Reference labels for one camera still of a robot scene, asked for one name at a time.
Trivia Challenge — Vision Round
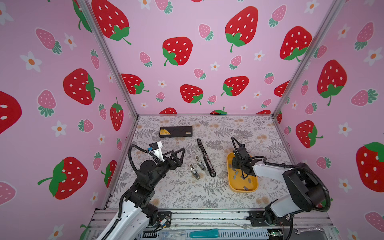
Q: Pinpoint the silver wrench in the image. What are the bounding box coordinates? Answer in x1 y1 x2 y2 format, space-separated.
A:
295 226 325 235

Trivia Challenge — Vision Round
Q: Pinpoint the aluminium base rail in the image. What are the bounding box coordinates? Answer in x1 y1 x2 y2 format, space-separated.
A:
86 208 334 240

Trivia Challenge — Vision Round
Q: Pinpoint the beige eraser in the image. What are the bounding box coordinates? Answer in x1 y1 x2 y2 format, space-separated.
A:
190 164 201 180

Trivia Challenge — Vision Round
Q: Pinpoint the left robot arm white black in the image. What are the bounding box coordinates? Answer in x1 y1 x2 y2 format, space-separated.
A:
98 142 185 240

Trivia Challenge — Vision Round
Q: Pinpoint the teal handled tool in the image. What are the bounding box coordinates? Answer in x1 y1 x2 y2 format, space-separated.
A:
189 229 220 239

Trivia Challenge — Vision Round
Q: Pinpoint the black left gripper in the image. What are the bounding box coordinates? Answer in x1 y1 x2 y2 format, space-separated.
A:
149 149 183 191

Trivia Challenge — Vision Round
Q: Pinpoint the black tool case yellow label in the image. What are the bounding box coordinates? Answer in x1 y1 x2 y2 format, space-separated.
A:
159 126 193 138

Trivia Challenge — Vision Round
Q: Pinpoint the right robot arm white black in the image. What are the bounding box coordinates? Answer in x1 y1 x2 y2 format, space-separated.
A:
231 137 331 226

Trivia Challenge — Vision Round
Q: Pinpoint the yellow plastic tray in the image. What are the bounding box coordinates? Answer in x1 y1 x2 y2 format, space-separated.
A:
227 153 259 193

